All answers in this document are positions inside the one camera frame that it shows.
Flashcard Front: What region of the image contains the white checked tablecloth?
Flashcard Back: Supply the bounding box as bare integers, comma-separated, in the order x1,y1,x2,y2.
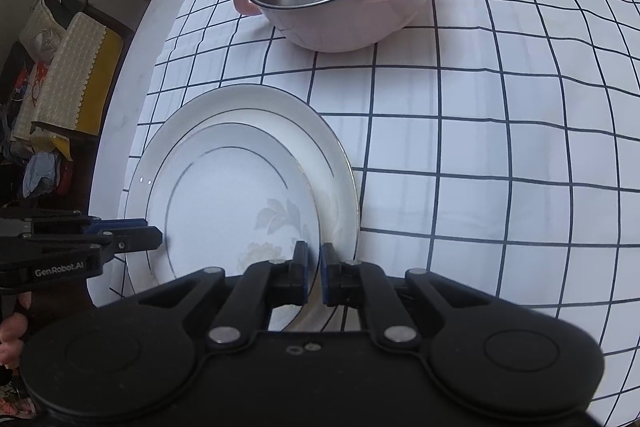
117,0,640,415

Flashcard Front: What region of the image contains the person's left hand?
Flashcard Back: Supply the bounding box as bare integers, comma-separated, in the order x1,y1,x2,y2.
0,294,33,370

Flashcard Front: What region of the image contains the white plate with silver rings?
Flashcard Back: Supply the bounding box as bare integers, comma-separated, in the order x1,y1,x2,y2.
124,87,362,333

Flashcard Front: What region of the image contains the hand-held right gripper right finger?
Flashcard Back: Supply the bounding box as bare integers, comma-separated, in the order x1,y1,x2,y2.
322,243,493,350

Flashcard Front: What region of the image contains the white woven bag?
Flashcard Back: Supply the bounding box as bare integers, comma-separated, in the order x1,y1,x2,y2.
20,0,68,55

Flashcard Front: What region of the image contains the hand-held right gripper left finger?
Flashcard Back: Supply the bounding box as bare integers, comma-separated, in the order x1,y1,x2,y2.
140,241,309,349

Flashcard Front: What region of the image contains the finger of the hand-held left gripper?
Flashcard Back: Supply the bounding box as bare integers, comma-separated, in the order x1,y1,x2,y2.
30,213,149,238
20,228,163,258

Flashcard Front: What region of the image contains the floral patterned cloth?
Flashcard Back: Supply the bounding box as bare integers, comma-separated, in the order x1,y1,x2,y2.
0,382,36,419

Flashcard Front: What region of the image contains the blue cloth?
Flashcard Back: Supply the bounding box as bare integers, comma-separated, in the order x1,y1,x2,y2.
22,152,62,198

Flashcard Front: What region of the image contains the yellow cushioned chair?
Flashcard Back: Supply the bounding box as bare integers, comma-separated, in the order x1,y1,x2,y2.
30,12,123,138

